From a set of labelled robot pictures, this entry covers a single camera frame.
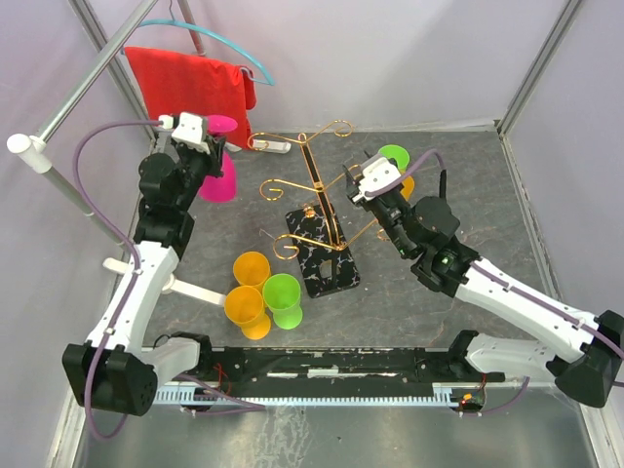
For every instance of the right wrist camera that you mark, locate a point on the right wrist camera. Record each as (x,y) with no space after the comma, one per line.
(374,178)

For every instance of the gold wire glass rack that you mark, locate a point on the gold wire glass rack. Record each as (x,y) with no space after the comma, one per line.
(315,239)

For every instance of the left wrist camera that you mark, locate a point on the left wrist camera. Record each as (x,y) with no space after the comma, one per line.
(187,128)

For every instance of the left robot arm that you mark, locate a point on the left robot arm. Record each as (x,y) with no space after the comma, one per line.
(110,371)

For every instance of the red cloth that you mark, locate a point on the red cloth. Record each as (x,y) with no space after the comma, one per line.
(171,83)

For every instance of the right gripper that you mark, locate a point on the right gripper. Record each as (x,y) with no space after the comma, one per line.
(352,190)

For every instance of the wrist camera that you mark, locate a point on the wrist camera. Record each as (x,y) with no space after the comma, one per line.
(374,178)
(187,128)

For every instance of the orange wine glass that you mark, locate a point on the orange wine glass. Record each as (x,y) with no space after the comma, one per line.
(251,269)
(408,186)
(244,307)

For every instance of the white slotted cable duct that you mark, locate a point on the white slotted cable duct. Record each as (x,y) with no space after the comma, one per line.
(192,395)

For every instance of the blue clothes hanger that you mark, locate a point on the blue clothes hanger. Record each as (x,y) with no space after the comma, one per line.
(259,75)

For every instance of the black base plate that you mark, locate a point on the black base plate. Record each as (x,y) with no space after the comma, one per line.
(337,372)

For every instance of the green wine glass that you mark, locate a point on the green wine glass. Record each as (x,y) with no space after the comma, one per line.
(282,295)
(398,154)

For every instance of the green wine glass front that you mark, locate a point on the green wine glass front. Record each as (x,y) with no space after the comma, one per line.
(282,295)

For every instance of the orange wine glass front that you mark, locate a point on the orange wine glass front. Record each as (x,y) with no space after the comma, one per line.
(244,307)

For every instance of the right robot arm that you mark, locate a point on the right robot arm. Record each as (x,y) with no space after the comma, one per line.
(579,351)

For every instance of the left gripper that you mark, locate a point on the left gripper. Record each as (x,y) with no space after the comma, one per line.
(215,148)

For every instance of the green wine glass right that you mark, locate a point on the green wine glass right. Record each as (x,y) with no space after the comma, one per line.
(398,154)

